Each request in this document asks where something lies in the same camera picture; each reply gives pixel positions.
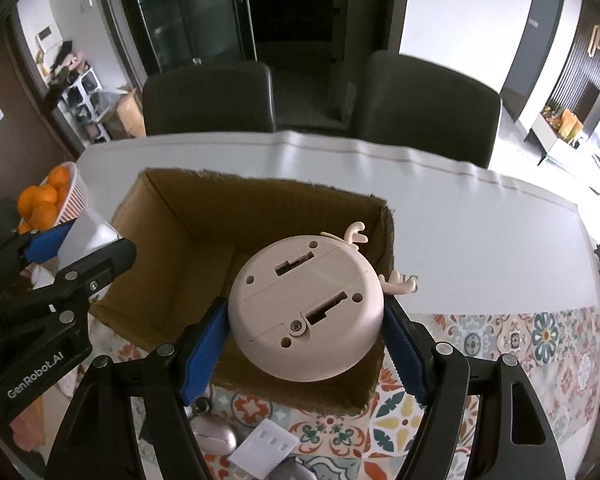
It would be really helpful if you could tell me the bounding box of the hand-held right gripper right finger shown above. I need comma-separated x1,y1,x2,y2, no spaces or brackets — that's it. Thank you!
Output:
381,299,568,480

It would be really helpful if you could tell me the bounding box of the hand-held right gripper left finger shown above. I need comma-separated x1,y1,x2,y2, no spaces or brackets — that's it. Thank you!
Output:
45,298,231,480

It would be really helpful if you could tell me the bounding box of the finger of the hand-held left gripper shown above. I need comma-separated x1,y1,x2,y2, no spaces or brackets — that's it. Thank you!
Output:
0,237,137,333
0,220,78,287

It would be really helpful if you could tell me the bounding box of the silver egg-shaped gadget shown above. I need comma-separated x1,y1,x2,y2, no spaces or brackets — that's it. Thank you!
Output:
192,416,239,456

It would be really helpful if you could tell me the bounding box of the brown cardboard box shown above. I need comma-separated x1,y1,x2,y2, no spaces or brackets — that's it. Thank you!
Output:
87,169,396,415

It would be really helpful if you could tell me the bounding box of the pink round antlered device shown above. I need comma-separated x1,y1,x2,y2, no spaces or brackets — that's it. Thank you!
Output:
227,220,420,381

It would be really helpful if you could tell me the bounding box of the white striped fruit basket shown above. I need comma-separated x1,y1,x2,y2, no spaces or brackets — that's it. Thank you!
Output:
17,161,92,233

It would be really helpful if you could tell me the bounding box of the floral patterned tablecloth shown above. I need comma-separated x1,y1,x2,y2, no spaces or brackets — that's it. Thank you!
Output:
80,305,600,480

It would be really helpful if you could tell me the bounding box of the white cube shelf unit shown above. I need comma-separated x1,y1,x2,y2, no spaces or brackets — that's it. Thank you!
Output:
55,67,112,144

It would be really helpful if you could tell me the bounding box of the grey rounded object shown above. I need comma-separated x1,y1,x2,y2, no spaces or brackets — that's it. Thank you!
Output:
265,460,317,480

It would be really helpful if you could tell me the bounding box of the small brown carton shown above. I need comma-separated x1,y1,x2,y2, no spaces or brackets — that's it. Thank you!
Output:
102,87,147,140

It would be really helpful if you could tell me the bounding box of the white table cover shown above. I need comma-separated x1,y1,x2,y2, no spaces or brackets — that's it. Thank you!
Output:
75,130,598,318

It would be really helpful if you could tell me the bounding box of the dark upholstered chair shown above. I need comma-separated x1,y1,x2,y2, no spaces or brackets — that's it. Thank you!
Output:
350,51,503,170
142,61,277,136

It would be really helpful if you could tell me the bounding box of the low grey tv console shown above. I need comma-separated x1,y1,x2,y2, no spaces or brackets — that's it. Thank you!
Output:
522,110,600,173

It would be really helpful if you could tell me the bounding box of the dark glass door cabinet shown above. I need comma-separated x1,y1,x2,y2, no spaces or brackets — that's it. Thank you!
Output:
97,0,259,75

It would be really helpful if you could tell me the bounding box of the dark grey door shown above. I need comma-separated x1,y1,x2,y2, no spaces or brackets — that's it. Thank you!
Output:
500,0,569,111

